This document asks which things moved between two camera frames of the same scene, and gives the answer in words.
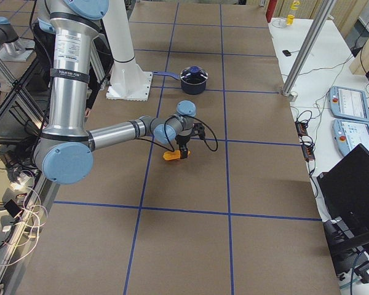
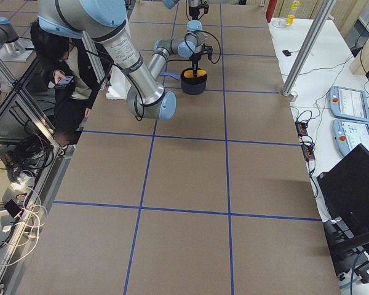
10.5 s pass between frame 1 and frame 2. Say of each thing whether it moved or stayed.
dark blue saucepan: stayed
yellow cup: stayed
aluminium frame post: stayed
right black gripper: moved
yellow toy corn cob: moved
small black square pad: stayed
